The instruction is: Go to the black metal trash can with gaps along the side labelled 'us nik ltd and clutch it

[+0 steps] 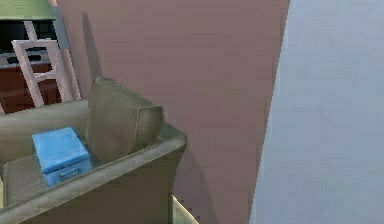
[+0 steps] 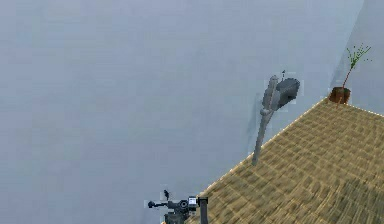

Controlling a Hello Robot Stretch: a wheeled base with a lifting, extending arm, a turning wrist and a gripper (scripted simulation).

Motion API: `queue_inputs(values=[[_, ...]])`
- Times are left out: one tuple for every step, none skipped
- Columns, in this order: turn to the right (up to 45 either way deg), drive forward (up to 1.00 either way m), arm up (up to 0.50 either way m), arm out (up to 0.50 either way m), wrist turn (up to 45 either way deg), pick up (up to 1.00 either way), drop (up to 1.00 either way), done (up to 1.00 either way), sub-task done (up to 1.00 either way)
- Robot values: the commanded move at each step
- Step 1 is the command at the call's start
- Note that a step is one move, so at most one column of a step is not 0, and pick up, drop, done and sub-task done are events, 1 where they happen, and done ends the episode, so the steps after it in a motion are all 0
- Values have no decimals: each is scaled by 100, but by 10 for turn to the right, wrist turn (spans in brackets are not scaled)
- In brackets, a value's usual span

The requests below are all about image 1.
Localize olive green sofa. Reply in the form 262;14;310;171
0;98;188;224

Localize olive green cushion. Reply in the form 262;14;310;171
85;77;165;163

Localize pale pink wooden chair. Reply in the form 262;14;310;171
11;20;82;108

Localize blue box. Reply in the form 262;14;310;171
31;126;94;188

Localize dark kitchen counter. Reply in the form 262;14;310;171
0;19;61;70

